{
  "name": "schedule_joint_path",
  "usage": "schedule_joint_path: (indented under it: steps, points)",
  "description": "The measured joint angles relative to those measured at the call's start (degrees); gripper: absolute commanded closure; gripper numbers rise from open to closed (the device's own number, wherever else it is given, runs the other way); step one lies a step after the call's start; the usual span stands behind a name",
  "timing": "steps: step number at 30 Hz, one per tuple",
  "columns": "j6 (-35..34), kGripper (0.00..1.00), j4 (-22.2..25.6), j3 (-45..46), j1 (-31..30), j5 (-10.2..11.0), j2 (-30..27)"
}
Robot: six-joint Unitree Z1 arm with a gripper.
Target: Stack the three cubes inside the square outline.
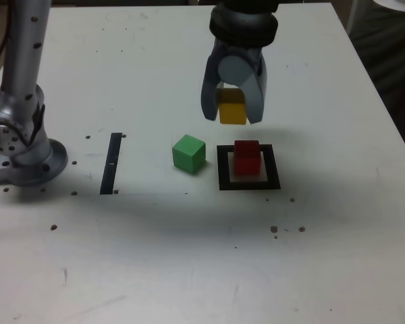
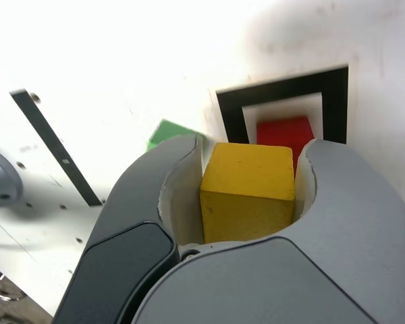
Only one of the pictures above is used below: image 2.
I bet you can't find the black tape square outline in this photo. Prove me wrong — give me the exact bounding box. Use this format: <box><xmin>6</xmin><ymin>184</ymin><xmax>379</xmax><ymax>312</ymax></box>
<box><xmin>215</xmin><ymin>65</ymin><xmax>350</xmax><ymax>146</ymax></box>

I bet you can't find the red cube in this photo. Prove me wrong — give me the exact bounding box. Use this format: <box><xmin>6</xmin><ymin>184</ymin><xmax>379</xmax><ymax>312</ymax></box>
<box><xmin>255</xmin><ymin>116</ymin><xmax>317</xmax><ymax>176</ymax></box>

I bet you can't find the black tape strip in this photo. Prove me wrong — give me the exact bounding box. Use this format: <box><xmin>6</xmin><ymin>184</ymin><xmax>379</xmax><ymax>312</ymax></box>
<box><xmin>10</xmin><ymin>89</ymin><xmax>104</xmax><ymax>207</ymax></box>

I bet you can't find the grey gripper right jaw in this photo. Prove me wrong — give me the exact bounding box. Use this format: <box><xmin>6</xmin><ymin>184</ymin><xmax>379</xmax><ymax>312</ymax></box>
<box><xmin>128</xmin><ymin>138</ymin><xmax>405</xmax><ymax>324</ymax></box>

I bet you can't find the green cube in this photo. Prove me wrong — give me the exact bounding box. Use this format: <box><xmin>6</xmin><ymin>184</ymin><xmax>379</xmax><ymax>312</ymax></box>
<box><xmin>146</xmin><ymin>119</ymin><xmax>207</xmax><ymax>153</ymax></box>

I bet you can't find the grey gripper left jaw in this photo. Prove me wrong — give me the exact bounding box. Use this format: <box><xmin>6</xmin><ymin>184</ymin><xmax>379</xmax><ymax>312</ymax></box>
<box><xmin>53</xmin><ymin>134</ymin><xmax>207</xmax><ymax>324</ymax></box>

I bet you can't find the yellow cube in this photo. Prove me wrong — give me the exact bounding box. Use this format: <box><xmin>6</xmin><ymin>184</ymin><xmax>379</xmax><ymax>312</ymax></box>
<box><xmin>199</xmin><ymin>142</ymin><xmax>296</xmax><ymax>244</ymax></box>

